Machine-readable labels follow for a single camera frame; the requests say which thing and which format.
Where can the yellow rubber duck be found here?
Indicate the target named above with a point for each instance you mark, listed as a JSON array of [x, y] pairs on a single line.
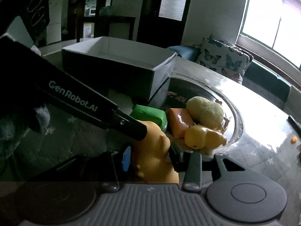
[[199, 137]]

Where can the small orange item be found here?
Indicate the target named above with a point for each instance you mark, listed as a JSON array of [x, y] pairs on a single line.
[[294, 139]]

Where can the white cardboard box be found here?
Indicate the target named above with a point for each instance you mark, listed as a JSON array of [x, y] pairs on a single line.
[[125, 66]]

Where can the grey knitted sleeve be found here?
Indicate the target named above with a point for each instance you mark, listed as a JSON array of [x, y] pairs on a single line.
[[15, 122]]

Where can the green snack packet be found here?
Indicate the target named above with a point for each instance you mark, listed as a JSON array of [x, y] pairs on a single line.
[[145, 113]]

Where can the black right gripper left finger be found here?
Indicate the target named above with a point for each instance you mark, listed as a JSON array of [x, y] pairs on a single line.
[[126, 159]]

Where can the orange bear figure toy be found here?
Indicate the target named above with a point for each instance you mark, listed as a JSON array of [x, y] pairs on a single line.
[[149, 157]]

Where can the butterfly print pillow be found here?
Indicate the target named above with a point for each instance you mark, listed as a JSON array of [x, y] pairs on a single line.
[[224, 58]]

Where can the teal sofa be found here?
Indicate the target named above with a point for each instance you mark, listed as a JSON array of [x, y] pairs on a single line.
[[257, 77]]

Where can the window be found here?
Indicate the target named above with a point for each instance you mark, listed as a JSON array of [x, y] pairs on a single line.
[[271, 29]]

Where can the pale yellow plush chick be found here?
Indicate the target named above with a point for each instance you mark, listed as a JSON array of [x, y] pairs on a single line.
[[208, 113]]

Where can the dark door with glass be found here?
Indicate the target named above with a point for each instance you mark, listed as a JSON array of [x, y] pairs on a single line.
[[162, 22]]

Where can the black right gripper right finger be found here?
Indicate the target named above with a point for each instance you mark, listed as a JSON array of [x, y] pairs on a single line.
[[178, 159]]

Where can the dark wooden cabinet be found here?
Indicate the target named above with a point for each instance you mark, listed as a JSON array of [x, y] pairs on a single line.
[[114, 26]]

